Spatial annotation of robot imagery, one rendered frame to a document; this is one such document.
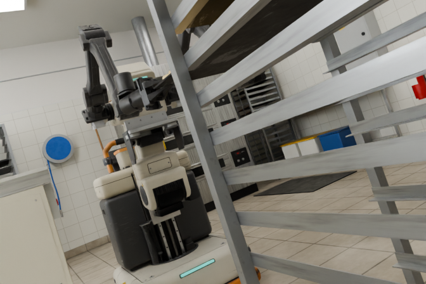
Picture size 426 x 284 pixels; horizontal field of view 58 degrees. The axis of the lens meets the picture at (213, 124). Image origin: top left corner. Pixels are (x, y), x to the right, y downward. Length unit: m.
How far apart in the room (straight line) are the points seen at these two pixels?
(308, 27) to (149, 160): 1.50
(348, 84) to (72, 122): 5.48
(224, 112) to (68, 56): 2.46
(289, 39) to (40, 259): 1.24
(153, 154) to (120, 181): 0.28
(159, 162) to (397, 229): 1.54
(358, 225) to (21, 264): 1.23
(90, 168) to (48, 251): 4.26
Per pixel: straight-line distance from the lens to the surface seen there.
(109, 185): 2.15
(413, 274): 1.18
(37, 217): 1.55
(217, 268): 1.99
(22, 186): 1.56
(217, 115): 5.38
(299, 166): 0.61
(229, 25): 0.68
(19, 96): 5.91
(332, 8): 0.50
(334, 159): 0.55
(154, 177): 1.90
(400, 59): 0.45
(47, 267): 1.56
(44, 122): 5.82
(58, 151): 5.61
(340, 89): 0.51
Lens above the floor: 0.76
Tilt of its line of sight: 4 degrees up
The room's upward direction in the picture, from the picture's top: 19 degrees counter-clockwise
